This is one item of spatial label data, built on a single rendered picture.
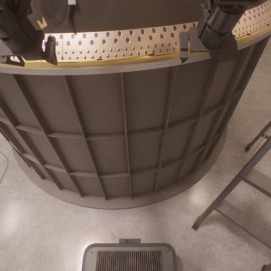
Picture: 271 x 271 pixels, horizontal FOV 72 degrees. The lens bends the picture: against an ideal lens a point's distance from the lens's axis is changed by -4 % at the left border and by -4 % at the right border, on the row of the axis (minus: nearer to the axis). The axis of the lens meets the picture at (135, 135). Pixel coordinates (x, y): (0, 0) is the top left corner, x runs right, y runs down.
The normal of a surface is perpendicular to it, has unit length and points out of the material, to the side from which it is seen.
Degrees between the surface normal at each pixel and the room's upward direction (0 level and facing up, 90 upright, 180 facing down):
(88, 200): 0
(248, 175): 0
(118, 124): 90
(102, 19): 62
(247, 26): 43
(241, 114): 0
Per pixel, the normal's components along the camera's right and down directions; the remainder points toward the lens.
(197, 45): -0.01, -0.17
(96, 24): 0.05, 0.38
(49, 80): -0.11, 0.77
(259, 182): -0.01, -0.64
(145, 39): 0.13, 0.05
